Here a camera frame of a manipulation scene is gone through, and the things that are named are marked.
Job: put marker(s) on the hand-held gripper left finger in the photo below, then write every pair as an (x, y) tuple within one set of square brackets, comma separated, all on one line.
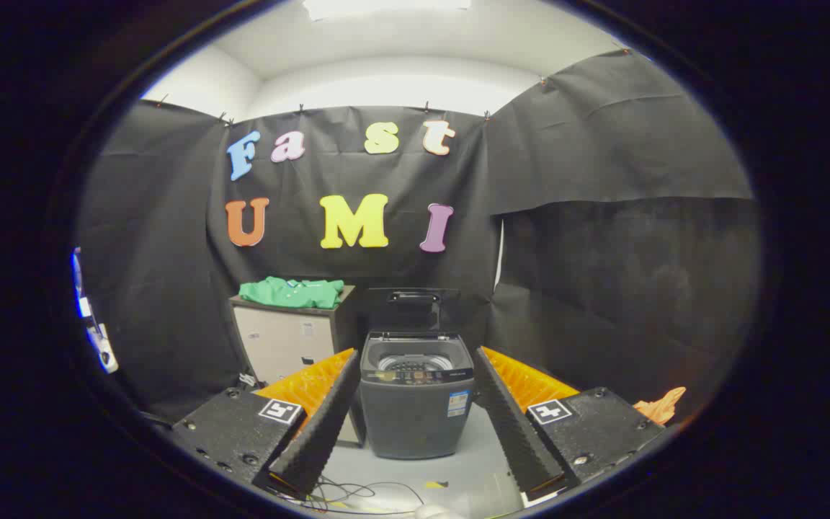
[(328, 425)]

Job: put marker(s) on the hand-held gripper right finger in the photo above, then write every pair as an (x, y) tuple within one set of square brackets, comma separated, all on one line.
[(512, 432)]

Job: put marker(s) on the grey washing machine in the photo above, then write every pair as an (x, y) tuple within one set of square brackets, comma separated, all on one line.
[(408, 425)]

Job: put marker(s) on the green polo shirt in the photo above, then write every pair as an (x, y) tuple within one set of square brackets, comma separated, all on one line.
[(292, 293)]

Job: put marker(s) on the dark washing machine lid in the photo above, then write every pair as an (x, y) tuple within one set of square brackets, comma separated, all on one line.
[(411, 313)]

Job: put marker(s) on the beige cabinet with dark top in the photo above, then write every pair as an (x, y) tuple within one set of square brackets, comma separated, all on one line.
[(278, 342)]

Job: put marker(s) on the orange crumpled object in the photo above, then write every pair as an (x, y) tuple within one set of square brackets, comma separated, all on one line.
[(663, 404)]

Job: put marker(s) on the blue and white equipment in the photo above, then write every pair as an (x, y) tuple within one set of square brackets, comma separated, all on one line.
[(101, 346)]

